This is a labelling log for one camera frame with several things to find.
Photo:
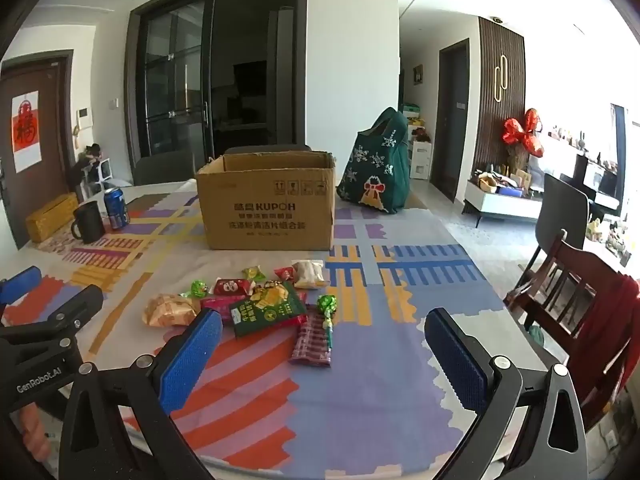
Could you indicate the small green candy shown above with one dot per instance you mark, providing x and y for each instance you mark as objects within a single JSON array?
[{"x": 198, "y": 288}]

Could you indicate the maroon snack packet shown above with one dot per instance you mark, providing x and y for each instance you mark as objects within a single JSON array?
[{"x": 311, "y": 344}]

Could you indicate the red and white door poster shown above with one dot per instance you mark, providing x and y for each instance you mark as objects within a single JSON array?
[{"x": 26, "y": 132}]

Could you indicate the white plastic stool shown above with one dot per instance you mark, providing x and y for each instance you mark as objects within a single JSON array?
[{"x": 102, "y": 172}]

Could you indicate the red and white snack packet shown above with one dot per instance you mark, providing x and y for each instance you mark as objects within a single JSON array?
[{"x": 230, "y": 287}]

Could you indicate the large green snack packet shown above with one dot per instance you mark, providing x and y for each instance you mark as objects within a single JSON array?
[{"x": 267, "y": 312}]

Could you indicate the green lollipop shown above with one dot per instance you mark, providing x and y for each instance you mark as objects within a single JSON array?
[{"x": 327, "y": 305}]

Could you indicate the green knitted snowflake bag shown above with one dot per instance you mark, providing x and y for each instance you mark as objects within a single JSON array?
[{"x": 375, "y": 160}]

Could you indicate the white low cabinet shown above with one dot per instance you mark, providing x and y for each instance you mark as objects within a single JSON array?
[{"x": 500, "y": 202}]

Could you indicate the red cloth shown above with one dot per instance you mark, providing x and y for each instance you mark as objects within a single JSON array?
[{"x": 617, "y": 330}]

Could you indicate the dark slatted wall panel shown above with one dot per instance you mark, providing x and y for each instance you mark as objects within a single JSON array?
[{"x": 487, "y": 100}]

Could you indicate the blue drink can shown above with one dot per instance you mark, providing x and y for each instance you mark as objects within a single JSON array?
[{"x": 116, "y": 208}]

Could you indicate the black framed glass sliding door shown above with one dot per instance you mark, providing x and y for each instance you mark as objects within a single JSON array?
[{"x": 175, "y": 75}]

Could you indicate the brown cardboard box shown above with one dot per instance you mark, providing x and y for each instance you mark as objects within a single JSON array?
[{"x": 265, "y": 220}]

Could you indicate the black bag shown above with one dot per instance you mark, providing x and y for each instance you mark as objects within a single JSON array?
[{"x": 87, "y": 157}]

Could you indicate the white biscuit packet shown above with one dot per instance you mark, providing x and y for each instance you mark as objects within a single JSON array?
[{"x": 309, "y": 274}]

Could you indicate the gold candy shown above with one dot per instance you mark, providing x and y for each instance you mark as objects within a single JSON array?
[{"x": 265, "y": 288}]

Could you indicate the person's left hand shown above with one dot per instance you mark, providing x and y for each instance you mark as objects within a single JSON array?
[{"x": 36, "y": 430}]

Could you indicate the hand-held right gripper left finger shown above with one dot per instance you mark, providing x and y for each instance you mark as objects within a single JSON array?
[{"x": 190, "y": 360}]

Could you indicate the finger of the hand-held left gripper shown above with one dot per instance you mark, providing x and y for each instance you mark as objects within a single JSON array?
[
  {"x": 75, "y": 305},
  {"x": 20, "y": 281}
]

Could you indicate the orange snack packet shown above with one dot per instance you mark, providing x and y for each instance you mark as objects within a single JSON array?
[{"x": 167, "y": 310}]

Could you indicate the pink snack packet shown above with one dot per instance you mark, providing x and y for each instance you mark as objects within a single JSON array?
[{"x": 220, "y": 306}]

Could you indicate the brown entrance door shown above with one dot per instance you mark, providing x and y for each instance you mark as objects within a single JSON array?
[{"x": 50, "y": 160}]

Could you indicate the yellow box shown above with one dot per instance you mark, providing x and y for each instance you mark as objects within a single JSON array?
[{"x": 50, "y": 215}]

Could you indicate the dark hallway door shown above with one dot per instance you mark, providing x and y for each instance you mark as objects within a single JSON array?
[{"x": 450, "y": 120}]

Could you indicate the small red snack packet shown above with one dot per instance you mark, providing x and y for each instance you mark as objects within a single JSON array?
[{"x": 286, "y": 273}]

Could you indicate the black mug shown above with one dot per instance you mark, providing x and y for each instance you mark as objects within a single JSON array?
[{"x": 90, "y": 222}]

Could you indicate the grey dining chair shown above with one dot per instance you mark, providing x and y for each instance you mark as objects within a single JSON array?
[
  {"x": 265, "y": 149},
  {"x": 562, "y": 215},
  {"x": 162, "y": 170}
]

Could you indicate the brown wooden chair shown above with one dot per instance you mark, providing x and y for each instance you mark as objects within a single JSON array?
[{"x": 565, "y": 280}]

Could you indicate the white hallway shelf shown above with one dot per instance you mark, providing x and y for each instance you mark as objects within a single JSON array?
[{"x": 420, "y": 157}]

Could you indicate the white wall intercom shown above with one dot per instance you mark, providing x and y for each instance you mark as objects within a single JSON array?
[{"x": 83, "y": 120}]

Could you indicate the small framed wall picture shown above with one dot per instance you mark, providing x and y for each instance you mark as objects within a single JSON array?
[{"x": 418, "y": 74}]

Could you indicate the red foil balloon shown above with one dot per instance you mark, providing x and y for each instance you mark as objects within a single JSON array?
[{"x": 520, "y": 132}]

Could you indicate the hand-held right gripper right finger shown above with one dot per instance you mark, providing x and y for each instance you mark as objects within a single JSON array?
[{"x": 457, "y": 360}]

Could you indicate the colourful printed tablecloth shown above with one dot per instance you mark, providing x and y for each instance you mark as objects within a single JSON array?
[{"x": 400, "y": 360}]

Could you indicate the green and yellow candy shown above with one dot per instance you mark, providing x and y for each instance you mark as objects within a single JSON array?
[{"x": 255, "y": 273}]

